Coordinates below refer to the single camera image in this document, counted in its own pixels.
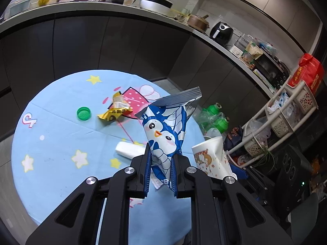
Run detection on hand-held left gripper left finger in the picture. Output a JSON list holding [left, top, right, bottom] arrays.
[[26, 143, 151, 245]]

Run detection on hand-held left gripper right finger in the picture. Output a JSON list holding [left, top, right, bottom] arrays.
[[171, 156, 294, 245]]

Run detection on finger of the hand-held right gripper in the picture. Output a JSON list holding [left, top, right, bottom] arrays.
[[230, 165, 275, 206]]

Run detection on printed paper cup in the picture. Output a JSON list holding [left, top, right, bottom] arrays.
[[191, 136, 234, 180]]

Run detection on blue penguin snack bag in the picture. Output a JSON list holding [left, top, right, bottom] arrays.
[[135, 87, 202, 190]]

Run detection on white tissue packet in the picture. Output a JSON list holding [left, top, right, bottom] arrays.
[[115, 141, 146, 159]]

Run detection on dark blue printed bag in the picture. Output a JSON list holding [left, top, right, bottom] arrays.
[[225, 126, 243, 154]]

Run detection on white storage rack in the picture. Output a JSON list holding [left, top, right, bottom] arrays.
[[241, 80, 318, 164]]

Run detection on yellow snack wrapper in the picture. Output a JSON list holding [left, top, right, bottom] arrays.
[[96, 92, 133, 121]]

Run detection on green bottle cap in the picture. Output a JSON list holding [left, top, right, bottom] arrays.
[[77, 106, 92, 120]]

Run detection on round table, blue cartoon cloth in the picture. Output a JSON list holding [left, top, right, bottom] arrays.
[[11, 69, 205, 235]]

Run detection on red printed bag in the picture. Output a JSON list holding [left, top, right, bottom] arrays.
[[287, 53, 325, 95]]

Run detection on black microwave oven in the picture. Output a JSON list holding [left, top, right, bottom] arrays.
[[253, 52, 290, 90]]

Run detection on green beige food bag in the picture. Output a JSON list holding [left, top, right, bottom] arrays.
[[241, 42, 263, 65]]

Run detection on white countertop appliance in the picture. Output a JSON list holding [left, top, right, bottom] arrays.
[[232, 34, 252, 58]]

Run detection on dark kitchen cabinets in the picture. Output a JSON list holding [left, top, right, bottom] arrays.
[[0, 0, 281, 143]]

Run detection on black air fryer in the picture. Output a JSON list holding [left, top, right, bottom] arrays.
[[210, 22, 234, 46]]

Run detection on brown cooking pot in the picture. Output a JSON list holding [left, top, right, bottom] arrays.
[[187, 14, 210, 33]]

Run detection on glass mug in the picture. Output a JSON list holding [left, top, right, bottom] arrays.
[[179, 8, 191, 22]]

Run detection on grey upper cabinets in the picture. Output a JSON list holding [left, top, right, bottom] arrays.
[[190, 0, 322, 54]]

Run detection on white rice cooker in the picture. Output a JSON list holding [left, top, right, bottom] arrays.
[[139, 0, 174, 16]]

